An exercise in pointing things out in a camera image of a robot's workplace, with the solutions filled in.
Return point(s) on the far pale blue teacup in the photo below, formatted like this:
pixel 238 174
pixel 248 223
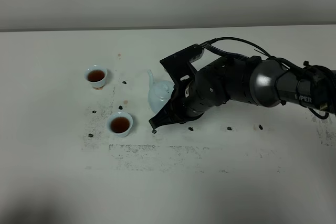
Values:
pixel 96 75

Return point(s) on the pale blue porcelain teapot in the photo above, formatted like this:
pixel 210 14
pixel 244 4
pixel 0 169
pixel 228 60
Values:
pixel 159 93

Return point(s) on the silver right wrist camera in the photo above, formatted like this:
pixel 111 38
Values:
pixel 179 64

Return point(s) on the near pale blue teacup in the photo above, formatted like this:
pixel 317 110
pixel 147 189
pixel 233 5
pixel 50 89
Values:
pixel 120 123

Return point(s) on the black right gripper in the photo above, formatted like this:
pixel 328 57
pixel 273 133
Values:
pixel 213 85

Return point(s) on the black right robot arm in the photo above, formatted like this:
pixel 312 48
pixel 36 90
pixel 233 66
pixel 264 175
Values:
pixel 266 83

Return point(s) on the pale blue teacup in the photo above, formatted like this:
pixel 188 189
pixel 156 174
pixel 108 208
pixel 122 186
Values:
pixel 120 123
pixel 96 75

